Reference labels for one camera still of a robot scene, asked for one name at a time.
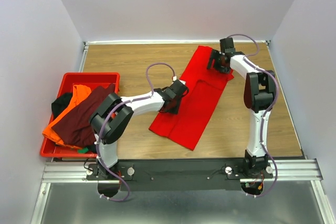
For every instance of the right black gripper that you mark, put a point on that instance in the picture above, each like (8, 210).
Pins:
(213, 55)

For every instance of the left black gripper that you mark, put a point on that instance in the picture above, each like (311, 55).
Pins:
(175, 110)

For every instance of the red t-shirt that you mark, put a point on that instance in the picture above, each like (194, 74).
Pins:
(205, 89)

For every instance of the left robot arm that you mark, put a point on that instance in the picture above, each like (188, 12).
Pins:
(113, 115)

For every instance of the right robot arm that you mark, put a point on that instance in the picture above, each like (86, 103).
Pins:
(260, 95)

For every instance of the red plastic bin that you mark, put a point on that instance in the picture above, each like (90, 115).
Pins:
(49, 148)

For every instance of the orange t-shirt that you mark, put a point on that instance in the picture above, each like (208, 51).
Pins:
(79, 93)

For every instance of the maroon t-shirt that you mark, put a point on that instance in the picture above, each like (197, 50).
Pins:
(98, 95)

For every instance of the green cloth piece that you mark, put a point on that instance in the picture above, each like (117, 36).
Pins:
(83, 150)

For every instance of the black t-shirt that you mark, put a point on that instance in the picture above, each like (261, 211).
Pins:
(60, 103)

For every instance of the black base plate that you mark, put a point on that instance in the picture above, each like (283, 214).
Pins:
(175, 174)

